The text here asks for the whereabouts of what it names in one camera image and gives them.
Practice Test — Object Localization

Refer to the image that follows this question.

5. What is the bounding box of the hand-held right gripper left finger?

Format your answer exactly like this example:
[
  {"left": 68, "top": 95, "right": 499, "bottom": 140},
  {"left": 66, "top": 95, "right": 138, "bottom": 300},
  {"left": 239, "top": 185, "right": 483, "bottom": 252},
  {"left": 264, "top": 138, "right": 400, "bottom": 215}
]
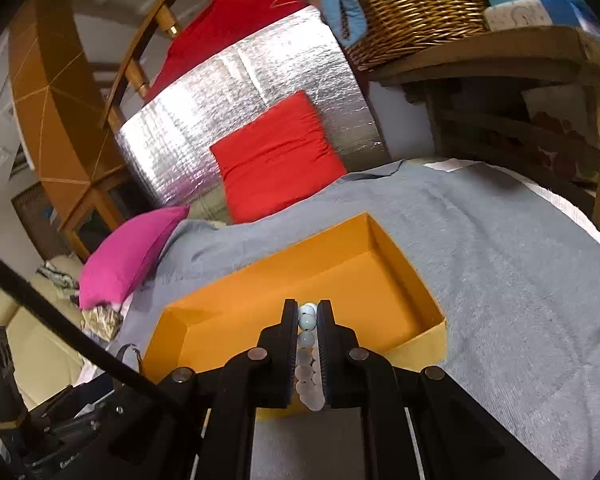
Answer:
[{"left": 157, "top": 298, "right": 300, "bottom": 480}]

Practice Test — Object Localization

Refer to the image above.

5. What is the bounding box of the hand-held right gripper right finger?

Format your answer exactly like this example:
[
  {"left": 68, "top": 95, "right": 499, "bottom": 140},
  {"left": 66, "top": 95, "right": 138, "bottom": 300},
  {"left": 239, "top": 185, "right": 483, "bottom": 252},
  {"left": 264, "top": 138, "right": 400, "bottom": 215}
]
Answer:
[{"left": 319, "top": 300, "right": 557, "bottom": 480}]

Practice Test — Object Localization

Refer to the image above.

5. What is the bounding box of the white bead bracelet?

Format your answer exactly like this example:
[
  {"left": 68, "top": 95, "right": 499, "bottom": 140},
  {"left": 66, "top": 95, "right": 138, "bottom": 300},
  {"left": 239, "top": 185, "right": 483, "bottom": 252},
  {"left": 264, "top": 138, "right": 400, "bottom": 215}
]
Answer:
[{"left": 295, "top": 303, "right": 326, "bottom": 414}]

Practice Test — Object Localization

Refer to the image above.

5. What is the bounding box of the orange cardboard box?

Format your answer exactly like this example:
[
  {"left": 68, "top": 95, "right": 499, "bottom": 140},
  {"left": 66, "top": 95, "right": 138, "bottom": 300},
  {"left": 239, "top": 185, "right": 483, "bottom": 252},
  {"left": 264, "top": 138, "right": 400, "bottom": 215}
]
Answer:
[{"left": 141, "top": 212, "right": 449, "bottom": 421}]

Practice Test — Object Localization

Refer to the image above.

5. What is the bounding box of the beige leather sofa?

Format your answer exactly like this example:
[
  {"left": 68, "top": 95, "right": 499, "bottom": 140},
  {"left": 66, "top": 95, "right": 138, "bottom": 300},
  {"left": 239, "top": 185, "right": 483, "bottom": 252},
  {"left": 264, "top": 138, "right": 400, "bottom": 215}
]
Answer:
[{"left": 0, "top": 255, "right": 142, "bottom": 411}]

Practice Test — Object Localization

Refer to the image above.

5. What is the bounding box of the beige patterned cloth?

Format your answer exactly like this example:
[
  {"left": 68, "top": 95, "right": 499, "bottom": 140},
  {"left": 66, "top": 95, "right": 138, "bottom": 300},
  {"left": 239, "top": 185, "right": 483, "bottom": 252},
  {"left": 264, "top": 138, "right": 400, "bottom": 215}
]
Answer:
[{"left": 80, "top": 305, "right": 126, "bottom": 342}]

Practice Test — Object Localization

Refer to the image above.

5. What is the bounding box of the black and white striped cloth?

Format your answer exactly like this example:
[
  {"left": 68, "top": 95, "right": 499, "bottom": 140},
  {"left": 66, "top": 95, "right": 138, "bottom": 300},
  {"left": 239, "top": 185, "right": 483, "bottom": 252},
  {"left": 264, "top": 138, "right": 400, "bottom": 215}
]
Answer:
[{"left": 37, "top": 260, "right": 81, "bottom": 302}]

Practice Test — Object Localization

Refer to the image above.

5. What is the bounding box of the magenta pillow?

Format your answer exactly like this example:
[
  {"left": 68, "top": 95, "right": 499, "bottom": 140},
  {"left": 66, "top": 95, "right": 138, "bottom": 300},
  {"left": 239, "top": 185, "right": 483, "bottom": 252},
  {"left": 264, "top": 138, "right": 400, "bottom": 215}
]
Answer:
[{"left": 78, "top": 205, "right": 191, "bottom": 310}]

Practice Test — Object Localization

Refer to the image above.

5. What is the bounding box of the red cushion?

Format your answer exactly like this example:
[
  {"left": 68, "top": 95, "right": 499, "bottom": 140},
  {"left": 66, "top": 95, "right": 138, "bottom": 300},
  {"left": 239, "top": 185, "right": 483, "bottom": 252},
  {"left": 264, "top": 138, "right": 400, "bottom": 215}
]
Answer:
[{"left": 209, "top": 91, "right": 349, "bottom": 225}]

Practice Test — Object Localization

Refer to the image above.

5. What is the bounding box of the grey blanket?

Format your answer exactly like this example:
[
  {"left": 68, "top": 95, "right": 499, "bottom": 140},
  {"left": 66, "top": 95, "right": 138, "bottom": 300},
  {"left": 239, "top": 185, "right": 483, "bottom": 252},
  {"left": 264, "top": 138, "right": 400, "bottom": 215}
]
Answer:
[{"left": 107, "top": 160, "right": 600, "bottom": 480}]

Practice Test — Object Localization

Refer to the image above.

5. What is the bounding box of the silver foil panel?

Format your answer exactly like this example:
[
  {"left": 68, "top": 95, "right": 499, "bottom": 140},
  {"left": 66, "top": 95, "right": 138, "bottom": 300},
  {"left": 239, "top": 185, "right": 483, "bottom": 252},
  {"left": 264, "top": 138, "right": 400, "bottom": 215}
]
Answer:
[{"left": 117, "top": 5, "right": 391, "bottom": 211}]

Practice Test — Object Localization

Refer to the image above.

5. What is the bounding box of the orange wooden column cabinet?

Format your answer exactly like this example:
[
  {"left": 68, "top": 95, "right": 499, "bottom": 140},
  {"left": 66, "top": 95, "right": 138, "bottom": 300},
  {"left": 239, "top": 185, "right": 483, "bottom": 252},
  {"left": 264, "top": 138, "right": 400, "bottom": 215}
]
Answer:
[{"left": 7, "top": 0, "right": 146, "bottom": 261}]

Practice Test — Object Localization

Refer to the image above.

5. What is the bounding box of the wooden side table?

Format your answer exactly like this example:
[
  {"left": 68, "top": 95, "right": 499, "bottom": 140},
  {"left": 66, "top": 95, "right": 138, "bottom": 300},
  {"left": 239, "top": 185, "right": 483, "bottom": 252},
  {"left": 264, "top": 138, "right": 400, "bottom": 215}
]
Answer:
[{"left": 367, "top": 25, "right": 600, "bottom": 252}]

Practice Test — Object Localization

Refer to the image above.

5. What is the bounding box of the blue cloth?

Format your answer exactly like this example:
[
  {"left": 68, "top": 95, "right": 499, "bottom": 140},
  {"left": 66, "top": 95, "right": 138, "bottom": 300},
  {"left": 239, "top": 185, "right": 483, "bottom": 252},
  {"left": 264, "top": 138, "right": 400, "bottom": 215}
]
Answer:
[{"left": 317, "top": 0, "right": 369, "bottom": 47}]

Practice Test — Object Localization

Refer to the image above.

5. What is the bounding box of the red blanket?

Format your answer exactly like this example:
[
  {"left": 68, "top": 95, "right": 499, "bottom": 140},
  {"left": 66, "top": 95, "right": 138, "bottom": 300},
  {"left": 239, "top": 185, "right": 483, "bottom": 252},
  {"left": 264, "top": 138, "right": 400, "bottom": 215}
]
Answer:
[{"left": 142, "top": 0, "right": 321, "bottom": 106}]

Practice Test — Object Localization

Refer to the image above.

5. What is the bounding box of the wicker basket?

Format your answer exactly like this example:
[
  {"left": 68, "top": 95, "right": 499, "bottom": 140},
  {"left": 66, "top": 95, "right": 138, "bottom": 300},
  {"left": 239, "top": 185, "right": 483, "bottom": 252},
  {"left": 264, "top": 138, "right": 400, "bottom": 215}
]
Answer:
[{"left": 342, "top": 0, "right": 491, "bottom": 71}]

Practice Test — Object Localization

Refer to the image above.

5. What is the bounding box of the wooden stair railing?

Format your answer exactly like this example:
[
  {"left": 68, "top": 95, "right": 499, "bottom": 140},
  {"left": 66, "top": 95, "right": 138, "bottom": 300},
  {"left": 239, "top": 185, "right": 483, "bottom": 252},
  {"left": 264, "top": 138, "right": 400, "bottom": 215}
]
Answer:
[{"left": 100, "top": 0, "right": 301, "bottom": 131}]

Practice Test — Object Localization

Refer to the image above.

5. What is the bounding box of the black cable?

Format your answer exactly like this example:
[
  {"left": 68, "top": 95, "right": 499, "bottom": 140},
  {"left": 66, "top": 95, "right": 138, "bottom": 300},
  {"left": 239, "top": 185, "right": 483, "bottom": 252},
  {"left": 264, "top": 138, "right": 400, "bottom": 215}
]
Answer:
[{"left": 0, "top": 244, "right": 182, "bottom": 407}]

